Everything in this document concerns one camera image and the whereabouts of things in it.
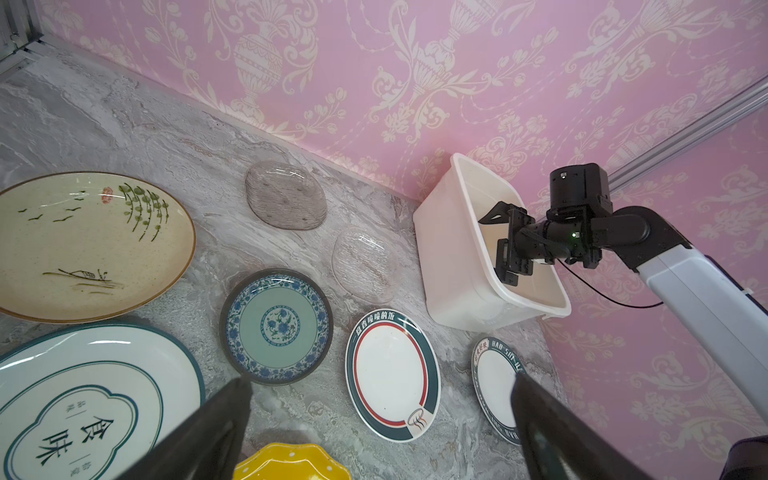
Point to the cream plate with willow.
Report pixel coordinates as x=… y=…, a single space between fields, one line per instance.
x=87 y=246

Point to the grey smoked glass plate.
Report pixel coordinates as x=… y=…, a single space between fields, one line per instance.
x=285 y=196

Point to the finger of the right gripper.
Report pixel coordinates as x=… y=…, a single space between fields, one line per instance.
x=505 y=213
x=509 y=271

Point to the clear glass plate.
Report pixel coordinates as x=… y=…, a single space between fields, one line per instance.
x=364 y=264

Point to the white plastic bin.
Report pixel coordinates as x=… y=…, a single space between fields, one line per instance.
x=457 y=256

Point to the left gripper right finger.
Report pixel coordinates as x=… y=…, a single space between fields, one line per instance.
x=556 y=444

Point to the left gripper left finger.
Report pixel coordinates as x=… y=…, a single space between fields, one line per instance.
x=206 y=445

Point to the yellow scalloped dotted plate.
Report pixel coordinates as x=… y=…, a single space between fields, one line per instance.
x=291 y=461

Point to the blue floral patterned plate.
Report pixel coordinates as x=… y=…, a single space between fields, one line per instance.
x=276 y=326

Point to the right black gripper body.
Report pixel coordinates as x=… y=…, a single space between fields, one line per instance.
x=578 y=195

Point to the white plate green lettered rim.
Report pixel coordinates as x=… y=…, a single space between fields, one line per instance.
x=495 y=368

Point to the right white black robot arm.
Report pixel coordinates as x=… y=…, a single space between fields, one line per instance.
x=723 y=317

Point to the right corner aluminium post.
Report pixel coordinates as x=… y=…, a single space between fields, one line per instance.
x=729 y=113

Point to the white plate green red rim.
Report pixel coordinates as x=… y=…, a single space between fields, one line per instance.
x=392 y=375

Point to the white plate green cloud motif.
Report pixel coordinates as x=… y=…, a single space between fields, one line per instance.
x=87 y=402

